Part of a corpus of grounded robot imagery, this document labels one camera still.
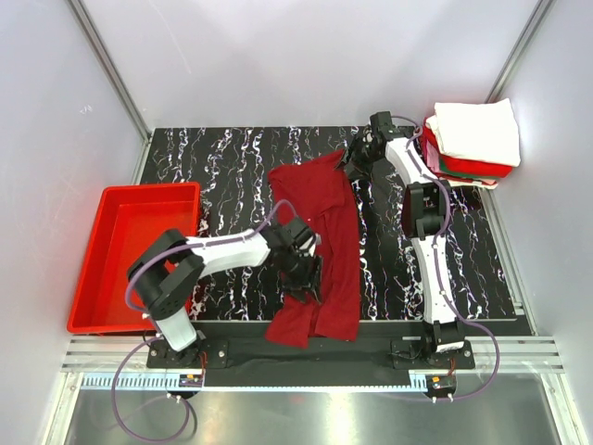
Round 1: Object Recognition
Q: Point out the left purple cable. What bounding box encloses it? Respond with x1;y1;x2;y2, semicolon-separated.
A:
110;198;297;440

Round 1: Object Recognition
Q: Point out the red folded t-shirt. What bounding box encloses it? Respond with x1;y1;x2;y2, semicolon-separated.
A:
420;125;513;180

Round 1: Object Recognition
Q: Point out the green folded t-shirt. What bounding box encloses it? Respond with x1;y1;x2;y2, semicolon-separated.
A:
439;156;500;179

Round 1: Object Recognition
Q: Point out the dark red t-shirt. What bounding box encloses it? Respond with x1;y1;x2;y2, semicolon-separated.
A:
265;150;361;348

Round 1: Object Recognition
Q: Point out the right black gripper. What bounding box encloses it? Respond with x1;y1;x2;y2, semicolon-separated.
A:
333;135;381;182

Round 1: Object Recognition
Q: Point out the red plastic bin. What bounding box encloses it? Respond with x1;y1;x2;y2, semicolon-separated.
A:
67;182;200;335

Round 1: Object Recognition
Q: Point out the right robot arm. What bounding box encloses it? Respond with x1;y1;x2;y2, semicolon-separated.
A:
337;111;465;368

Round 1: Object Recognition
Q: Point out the left aluminium frame post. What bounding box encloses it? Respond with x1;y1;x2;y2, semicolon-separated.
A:
66;0;152;143

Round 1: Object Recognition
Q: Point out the connector board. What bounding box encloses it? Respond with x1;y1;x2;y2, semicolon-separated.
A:
178;374;204;390
429;375;457;392

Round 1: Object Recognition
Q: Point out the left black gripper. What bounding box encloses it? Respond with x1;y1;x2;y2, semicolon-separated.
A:
278;248;322;303

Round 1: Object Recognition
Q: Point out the cream folded t-shirt bottom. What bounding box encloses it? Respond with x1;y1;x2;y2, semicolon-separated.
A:
440;175;498;190

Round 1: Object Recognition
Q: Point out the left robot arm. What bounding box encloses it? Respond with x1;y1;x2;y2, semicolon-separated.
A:
124;217;322;367

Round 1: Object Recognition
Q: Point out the aluminium frame post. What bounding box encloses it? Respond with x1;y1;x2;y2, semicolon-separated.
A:
66;0;152;143
485;0;556;103

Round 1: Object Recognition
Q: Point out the white folded t-shirt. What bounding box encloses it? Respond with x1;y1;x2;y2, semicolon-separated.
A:
426;98;521;167

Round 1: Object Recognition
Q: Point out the pink folded t-shirt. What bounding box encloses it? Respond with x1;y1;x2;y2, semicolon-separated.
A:
424;139;440;174

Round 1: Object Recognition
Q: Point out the white slotted cable duct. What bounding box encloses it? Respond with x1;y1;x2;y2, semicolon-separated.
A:
82;372;428;393

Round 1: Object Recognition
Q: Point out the right connector board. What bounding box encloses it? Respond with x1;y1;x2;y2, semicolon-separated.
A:
429;375;457;392

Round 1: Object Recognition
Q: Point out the left connector board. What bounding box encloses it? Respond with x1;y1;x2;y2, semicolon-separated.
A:
178;374;204;390

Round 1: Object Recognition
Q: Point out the right aluminium frame post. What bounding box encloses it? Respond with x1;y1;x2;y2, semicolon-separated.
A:
485;0;556;103

